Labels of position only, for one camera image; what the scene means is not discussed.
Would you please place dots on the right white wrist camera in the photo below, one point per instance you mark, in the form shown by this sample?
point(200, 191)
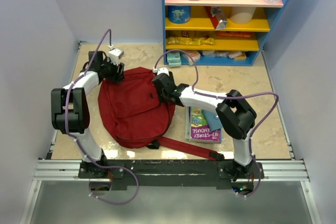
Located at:
point(162, 70)

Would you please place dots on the purple storey treehouse book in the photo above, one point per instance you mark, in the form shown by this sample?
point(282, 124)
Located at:
point(200, 131)

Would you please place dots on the white cylindrical container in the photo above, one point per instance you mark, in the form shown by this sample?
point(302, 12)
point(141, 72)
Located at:
point(241, 15)

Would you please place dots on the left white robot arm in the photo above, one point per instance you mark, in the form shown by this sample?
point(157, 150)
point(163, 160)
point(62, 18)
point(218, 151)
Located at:
point(70, 112)

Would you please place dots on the white orange tissue pack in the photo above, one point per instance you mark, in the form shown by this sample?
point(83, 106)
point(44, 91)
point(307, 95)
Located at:
point(191, 56)

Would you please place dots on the yellow sponge pack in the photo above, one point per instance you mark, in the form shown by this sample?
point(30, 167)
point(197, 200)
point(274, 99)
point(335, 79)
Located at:
point(241, 57)

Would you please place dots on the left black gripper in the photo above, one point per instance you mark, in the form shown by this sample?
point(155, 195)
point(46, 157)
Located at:
point(118, 76)

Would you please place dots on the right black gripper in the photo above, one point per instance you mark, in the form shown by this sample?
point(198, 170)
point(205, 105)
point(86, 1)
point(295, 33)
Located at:
point(161, 98)

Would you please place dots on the orange flat box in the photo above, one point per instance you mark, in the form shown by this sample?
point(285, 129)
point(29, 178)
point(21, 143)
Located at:
point(235, 34)

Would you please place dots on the aluminium frame rail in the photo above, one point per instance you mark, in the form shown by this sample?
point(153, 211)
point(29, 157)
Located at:
point(274, 170)

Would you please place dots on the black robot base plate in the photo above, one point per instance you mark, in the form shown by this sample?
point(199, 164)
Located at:
point(173, 173)

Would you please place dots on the blue cartoon tin can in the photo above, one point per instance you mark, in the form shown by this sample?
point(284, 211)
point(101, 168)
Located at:
point(179, 14)

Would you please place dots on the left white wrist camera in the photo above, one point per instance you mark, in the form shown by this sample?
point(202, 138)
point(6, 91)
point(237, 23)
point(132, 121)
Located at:
point(115, 55)

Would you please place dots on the red silver snack bag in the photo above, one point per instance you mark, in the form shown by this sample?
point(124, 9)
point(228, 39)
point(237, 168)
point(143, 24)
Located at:
point(218, 18)

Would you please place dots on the yellow snack packet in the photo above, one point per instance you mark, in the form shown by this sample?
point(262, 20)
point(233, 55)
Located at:
point(190, 41)

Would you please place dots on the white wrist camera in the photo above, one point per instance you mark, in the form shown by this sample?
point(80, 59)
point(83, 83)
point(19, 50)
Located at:
point(162, 70)
point(115, 55)

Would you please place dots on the blue snap wallet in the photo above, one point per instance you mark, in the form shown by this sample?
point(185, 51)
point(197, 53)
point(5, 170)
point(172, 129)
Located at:
point(213, 120)

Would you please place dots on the red student backpack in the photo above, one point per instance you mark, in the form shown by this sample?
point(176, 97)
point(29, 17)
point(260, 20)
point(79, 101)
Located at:
point(133, 115)

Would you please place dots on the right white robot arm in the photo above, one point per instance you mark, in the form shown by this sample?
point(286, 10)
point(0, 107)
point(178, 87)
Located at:
point(234, 112)

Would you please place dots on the teal tissue box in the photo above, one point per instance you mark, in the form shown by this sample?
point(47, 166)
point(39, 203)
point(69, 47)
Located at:
point(174, 59)

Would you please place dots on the blue shelf unit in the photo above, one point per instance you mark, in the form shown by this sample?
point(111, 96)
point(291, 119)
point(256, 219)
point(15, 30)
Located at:
point(200, 25)

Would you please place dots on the blue book under stack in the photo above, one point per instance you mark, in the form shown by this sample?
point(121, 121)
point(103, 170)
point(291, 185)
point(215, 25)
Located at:
point(187, 123)

